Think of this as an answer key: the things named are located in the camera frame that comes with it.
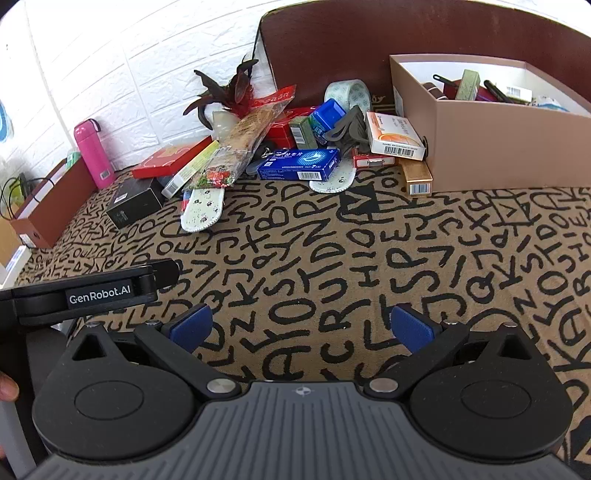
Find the blue white packet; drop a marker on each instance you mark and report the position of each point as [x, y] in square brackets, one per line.
[551, 104]

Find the white orange medicine box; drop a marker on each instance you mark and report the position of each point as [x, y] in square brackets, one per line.
[395, 136]

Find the gold long box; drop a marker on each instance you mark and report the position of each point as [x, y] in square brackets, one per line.
[417, 177]

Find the small blue box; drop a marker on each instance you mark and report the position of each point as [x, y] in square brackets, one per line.
[327, 117]

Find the letter printed blanket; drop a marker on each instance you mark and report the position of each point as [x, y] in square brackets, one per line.
[332, 258]

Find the person's left hand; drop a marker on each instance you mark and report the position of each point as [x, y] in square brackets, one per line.
[6, 387]

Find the yellow green long box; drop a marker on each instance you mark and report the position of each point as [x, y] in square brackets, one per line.
[191, 168]

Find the tan cardboard box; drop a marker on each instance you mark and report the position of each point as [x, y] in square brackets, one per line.
[485, 143]

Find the small green box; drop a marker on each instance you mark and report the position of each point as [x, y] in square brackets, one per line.
[304, 133]

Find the dark red artificial plant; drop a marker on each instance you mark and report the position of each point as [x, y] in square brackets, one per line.
[231, 90]

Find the blue medicine box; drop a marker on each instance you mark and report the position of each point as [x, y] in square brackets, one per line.
[298, 164]

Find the small red white box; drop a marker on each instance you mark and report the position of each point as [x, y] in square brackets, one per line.
[371, 160]

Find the brown headboard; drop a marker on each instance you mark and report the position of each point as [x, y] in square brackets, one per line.
[351, 41]

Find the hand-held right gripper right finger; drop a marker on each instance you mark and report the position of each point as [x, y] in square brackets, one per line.
[413, 327]

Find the clear tape roll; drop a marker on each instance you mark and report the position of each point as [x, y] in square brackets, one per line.
[348, 94]

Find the black box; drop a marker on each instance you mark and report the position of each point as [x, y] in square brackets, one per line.
[134, 201]

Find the pink bottle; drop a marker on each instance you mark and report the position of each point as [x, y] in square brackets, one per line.
[92, 152]

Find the flat red box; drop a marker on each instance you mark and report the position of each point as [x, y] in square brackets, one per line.
[166, 159]

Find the white floral insole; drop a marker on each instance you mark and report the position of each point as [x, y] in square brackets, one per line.
[202, 210]
[333, 180]

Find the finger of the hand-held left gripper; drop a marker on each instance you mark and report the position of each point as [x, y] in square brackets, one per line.
[165, 274]

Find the white vase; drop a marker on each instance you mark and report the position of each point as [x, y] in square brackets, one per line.
[225, 123]

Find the dark red pouch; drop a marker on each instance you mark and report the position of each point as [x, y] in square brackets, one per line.
[435, 90]

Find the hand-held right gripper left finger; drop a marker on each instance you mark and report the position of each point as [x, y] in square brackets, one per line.
[191, 325]

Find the green stick box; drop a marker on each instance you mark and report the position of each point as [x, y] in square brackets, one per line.
[468, 85]

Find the long brown snack packet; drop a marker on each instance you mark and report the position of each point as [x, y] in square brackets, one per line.
[235, 147]

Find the black pen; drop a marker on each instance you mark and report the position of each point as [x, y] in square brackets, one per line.
[498, 92]

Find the dark grey cloth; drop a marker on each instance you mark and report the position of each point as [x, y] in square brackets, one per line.
[348, 129]

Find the white labelled box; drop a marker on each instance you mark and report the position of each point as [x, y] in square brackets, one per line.
[518, 92]

